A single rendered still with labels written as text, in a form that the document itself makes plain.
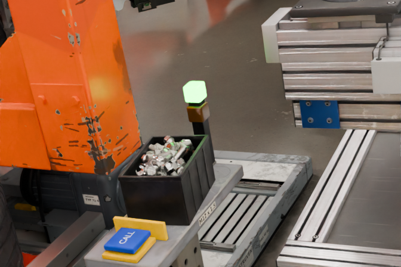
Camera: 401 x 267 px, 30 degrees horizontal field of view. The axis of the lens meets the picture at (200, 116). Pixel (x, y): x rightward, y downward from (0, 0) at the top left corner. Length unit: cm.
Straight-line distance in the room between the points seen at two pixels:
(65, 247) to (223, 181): 38
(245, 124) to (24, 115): 153
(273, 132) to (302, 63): 136
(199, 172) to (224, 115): 164
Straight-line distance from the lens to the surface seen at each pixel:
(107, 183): 197
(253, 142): 294
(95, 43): 162
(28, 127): 175
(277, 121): 310
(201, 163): 163
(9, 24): 211
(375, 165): 222
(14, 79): 174
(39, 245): 200
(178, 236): 153
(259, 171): 254
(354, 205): 203
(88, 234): 178
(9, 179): 252
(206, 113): 173
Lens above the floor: 123
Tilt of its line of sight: 22 degrees down
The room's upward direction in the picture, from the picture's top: 10 degrees counter-clockwise
